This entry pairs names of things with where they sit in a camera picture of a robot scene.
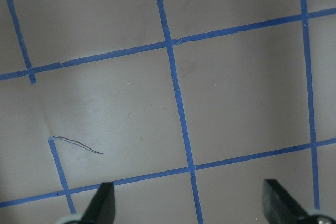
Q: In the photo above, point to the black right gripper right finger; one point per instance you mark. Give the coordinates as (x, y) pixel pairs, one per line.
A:
(279, 207)

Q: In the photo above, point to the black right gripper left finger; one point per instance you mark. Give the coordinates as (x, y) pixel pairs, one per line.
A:
(102, 208)

